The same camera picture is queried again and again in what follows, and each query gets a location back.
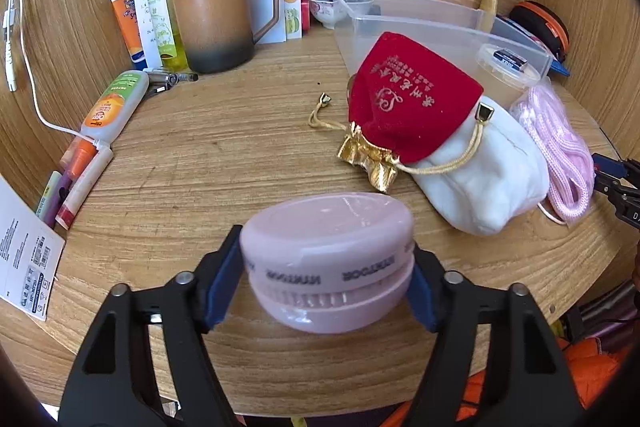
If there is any floral ceramic bowl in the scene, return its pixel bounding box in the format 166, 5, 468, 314
306, 0, 373, 30

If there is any orange highlighter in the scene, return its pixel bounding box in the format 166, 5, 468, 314
60, 138, 98, 180

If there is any small blue black pack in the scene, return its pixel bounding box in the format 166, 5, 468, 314
492, 49, 530, 70

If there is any orange garment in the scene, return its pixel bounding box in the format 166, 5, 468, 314
390, 337, 628, 427

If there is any orange green white tube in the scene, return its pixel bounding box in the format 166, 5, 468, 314
81, 70, 150, 142

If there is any white cloth pouch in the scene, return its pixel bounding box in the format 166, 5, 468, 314
412, 94, 551, 237

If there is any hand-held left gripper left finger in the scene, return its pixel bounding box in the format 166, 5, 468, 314
59, 224, 246, 427

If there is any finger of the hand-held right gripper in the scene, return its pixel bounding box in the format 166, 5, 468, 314
595, 177, 640, 208
591, 153, 640, 182

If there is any printed label sheet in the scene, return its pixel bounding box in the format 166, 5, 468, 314
0, 174, 66, 322

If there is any pink round case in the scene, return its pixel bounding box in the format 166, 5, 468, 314
240, 192, 416, 335

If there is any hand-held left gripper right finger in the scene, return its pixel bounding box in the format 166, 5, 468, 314
405, 242, 586, 427

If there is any pale yellow tube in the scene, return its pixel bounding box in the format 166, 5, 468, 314
477, 0, 498, 32

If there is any wooden desktop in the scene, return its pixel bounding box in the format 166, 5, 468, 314
0, 24, 636, 418

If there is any green highlighter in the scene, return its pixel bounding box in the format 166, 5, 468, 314
35, 171, 63, 220

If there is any pink rope bundle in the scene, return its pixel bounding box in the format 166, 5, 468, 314
510, 83, 596, 225

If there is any clear plastic bin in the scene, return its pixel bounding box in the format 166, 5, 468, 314
330, 0, 553, 108

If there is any brown ceramic mug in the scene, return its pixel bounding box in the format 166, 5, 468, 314
171, 0, 281, 74

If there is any orange black zip case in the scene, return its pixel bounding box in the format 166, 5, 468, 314
509, 1, 571, 62

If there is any orange sunscreen tube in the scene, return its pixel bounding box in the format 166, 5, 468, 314
110, 0, 148, 70

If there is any red white tube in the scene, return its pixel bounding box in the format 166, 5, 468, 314
55, 147, 113, 229

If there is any fruit print booklet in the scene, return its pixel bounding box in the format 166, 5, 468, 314
282, 0, 303, 38

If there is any red velvet drawstring pouch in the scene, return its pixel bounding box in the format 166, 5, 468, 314
309, 32, 496, 194

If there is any plastic tub with cream lid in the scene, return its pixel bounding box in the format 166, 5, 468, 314
475, 43, 543, 108

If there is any white cable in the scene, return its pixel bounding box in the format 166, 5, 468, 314
0, 0, 113, 152

